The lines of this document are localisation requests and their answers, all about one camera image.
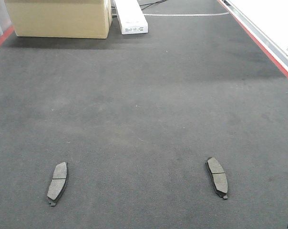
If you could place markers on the brake pad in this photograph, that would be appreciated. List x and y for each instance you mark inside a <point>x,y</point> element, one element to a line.
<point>58,183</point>
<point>218,177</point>

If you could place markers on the dark conveyor belt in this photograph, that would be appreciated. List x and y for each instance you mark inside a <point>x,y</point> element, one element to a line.
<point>136,118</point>

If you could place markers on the long white carton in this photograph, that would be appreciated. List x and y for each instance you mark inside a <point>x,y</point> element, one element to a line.
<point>130,16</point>

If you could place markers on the cardboard box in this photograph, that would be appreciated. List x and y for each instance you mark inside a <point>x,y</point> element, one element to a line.
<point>61,18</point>

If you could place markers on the white conveyor side rail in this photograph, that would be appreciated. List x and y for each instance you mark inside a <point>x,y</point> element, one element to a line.
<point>266,22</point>

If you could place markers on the red conveyor frame rail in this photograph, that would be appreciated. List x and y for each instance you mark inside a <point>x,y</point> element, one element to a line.
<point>6,35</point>

